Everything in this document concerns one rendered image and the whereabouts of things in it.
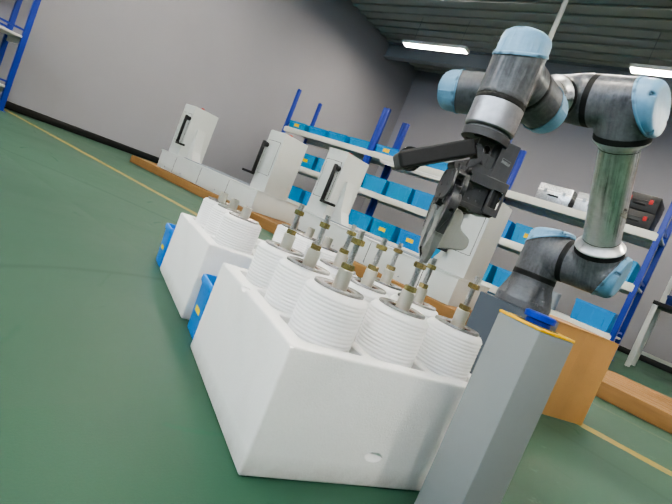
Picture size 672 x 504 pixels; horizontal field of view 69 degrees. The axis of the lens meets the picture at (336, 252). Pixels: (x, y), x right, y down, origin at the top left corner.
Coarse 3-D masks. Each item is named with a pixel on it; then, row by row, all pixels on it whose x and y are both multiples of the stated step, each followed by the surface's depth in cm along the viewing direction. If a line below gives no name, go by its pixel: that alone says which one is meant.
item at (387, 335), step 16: (384, 304) 72; (368, 320) 73; (384, 320) 71; (400, 320) 70; (416, 320) 71; (368, 336) 72; (384, 336) 71; (400, 336) 70; (416, 336) 71; (368, 352) 71; (384, 352) 70; (400, 352) 71; (416, 352) 73
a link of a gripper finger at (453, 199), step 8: (456, 184) 69; (456, 192) 69; (448, 200) 69; (456, 200) 69; (448, 208) 69; (456, 208) 69; (440, 216) 70; (448, 216) 69; (440, 224) 70; (440, 232) 70
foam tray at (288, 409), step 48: (240, 288) 80; (240, 336) 74; (288, 336) 62; (240, 384) 69; (288, 384) 60; (336, 384) 64; (384, 384) 67; (432, 384) 71; (240, 432) 64; (288, 432) 62; (336, 432) 66; (384, 432) 69; (432, 432) 73; (336, 480) 68; (384, 480) 71
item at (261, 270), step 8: (264, 248) 86; (272, 248) 86; (256, 256) 88; (264, 256) 86; (272, 256) 85; (280, 256) 85; (296, 256) 87; (256, 264) 87; (264, 264) 86; (272, 264) 85; (248, 272) 88; (256, 272) 86; (264, 272) 86; (272, 272) 85; (248, 280) 87; (256, 280) 86; (264, 280) 86; (264, 288) 86
